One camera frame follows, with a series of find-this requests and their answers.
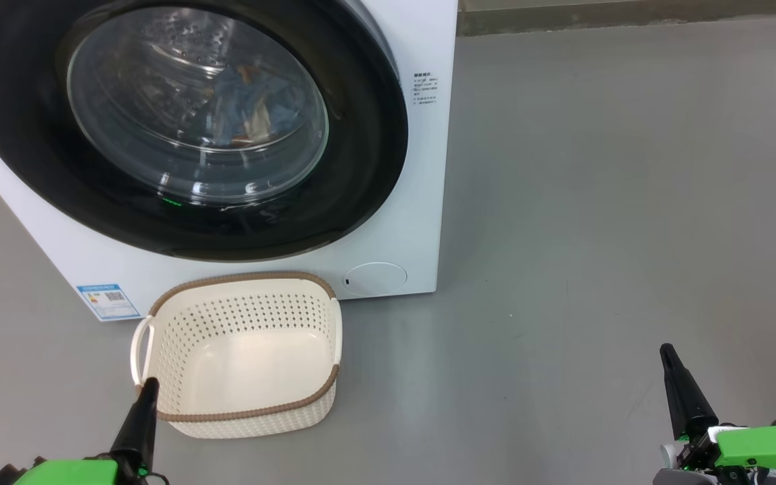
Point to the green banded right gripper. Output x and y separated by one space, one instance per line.
765 448

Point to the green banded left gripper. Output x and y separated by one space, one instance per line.
71 473

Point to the white front-load washing machine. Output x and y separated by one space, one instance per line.
415 202

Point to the black printed text label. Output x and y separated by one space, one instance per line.
426 89

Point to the cream perforated laundry basket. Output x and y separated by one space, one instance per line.
246 411

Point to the blue energy label sticker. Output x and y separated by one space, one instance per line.
108 302

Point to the dark round glass washer door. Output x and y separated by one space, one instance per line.
361 135

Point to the blue cartoon print garment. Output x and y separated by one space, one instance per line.
253 101

